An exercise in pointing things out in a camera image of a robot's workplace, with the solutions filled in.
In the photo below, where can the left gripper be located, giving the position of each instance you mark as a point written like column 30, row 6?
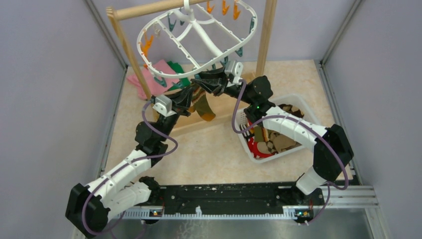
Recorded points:
column 181, row 100

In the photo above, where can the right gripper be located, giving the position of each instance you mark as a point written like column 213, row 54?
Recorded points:
column 216, row 81

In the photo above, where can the olive striped sock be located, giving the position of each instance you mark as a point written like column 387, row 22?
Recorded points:
column 201, row 106

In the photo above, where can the white oval clip hanger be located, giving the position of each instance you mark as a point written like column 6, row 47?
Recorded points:
column 201, row 38

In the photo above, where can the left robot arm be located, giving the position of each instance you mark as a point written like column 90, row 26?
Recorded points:
column 92, row 206

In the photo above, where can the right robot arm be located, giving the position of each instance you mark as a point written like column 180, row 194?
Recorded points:
column 330, row 145

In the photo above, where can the green cloth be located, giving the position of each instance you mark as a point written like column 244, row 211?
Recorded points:
column 176, row 84

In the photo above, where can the pink cloth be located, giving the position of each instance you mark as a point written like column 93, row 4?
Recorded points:
column 156, row 84

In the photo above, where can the red white striped sock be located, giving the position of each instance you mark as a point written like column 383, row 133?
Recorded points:
column 257, row 139

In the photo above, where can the argyle brown sock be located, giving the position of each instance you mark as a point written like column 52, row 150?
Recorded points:
column 270, row 145

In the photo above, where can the tan ribbed sock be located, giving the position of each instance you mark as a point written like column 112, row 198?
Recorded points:
column 281, row 143

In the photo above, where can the white plastic laundry basket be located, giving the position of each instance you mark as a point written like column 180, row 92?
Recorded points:
column 241, row 122

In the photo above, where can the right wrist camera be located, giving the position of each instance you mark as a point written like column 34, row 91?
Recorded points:
column 233, row 70

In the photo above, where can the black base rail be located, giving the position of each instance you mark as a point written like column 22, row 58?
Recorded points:
column 239, row 199

